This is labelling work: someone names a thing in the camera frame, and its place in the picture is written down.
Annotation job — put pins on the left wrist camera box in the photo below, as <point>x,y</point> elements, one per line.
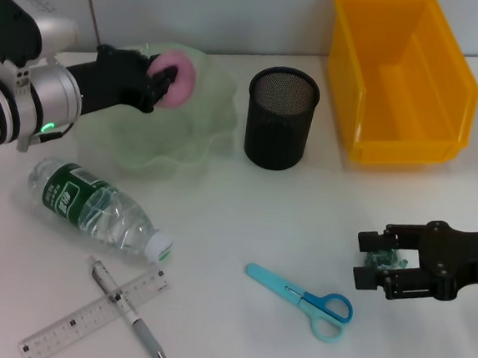
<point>14,25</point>

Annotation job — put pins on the green plastic wrapper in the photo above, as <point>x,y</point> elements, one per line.
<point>384,259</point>

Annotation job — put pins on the white grey ballpoint pen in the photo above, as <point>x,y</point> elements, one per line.
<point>142,331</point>

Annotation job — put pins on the yellow plastic bin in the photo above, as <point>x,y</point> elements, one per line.
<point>406,89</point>

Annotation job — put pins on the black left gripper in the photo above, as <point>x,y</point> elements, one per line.
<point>113,80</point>

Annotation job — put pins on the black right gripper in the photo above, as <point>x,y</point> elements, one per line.
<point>466,259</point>

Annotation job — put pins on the blue and teal scissors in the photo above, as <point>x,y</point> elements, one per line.
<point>311,304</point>

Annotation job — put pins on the pink peach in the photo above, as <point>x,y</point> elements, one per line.
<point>182,80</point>

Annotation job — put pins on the black mesh pen holder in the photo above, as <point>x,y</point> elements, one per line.
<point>279,124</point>

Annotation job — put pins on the clear plastic ruler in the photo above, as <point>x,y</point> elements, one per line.
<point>66,331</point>

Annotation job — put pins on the green glass fruit plate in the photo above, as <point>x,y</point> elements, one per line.
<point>171,139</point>

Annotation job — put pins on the clear green-label water bottle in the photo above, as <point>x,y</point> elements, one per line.
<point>78,202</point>

